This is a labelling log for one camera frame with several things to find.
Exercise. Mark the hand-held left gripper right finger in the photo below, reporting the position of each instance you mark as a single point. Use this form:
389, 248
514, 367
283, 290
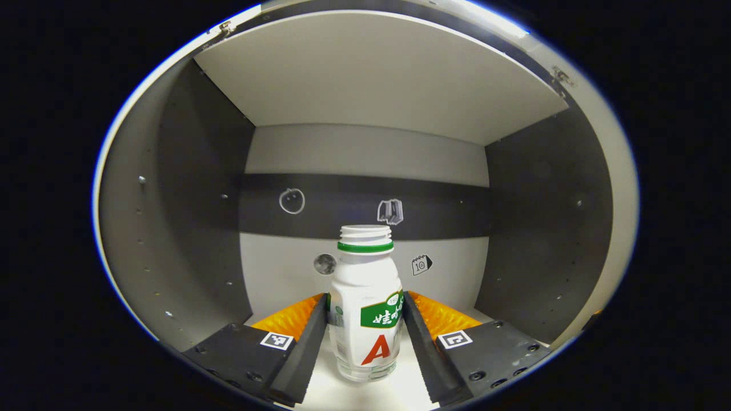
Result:
425, 359

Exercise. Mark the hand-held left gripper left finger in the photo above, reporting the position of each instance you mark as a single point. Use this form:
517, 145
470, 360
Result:
300, 359

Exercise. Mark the white plastic bottle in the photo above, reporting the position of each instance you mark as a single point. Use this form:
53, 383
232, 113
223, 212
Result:
365, 285

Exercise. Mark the grey cabinet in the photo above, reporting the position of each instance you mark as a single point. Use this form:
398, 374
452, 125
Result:
188, 200

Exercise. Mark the metal door hinge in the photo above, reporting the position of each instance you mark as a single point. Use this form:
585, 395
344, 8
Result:
563, 76
227, 27

